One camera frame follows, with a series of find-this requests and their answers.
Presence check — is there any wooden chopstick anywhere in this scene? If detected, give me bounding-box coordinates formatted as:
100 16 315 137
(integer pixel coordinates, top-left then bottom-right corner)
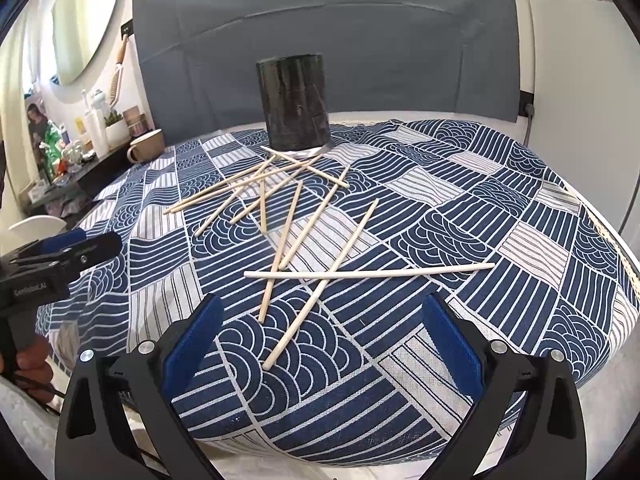
259 180 267 234
230 155 321 224
244 262 496 280
257 182 303 324
174 162 300 212
262 146 349 188
194 156 274 236
278 184 340 271
262 198 378 370
163 156 273 214

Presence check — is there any person's left hand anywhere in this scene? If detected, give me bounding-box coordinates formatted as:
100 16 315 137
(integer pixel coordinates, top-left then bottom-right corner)
14 335 54 403

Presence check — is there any black side shelf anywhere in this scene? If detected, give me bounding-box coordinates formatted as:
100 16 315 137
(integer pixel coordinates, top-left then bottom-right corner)
25 143 131 217

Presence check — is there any small potted plant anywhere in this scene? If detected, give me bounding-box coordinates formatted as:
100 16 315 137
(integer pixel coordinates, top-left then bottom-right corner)
104 110 130 148

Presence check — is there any white lotion bottle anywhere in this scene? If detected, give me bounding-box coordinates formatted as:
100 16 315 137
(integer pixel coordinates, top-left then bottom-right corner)
84 108 110 158

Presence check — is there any beige ceramic mug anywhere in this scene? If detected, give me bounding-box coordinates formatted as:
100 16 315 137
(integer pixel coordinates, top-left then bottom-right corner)
127 129 166 164

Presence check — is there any wooden hairbrush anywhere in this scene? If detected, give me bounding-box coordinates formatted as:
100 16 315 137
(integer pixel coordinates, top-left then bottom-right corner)
107 34 129 108

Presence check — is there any blue white patterned tablecloth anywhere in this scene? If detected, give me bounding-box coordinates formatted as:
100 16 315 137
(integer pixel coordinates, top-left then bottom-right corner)
37 119 639 466

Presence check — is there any black cylindrical utensil holder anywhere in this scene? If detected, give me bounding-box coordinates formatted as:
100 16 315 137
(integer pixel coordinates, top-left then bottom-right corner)
256 54 331 152

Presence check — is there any grey cloth backdrop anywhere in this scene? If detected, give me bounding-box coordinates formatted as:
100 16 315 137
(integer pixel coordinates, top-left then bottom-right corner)
132 0 520 144

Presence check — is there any oval wall mirror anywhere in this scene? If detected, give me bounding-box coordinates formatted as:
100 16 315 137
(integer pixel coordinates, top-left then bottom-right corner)
52 0 117 86

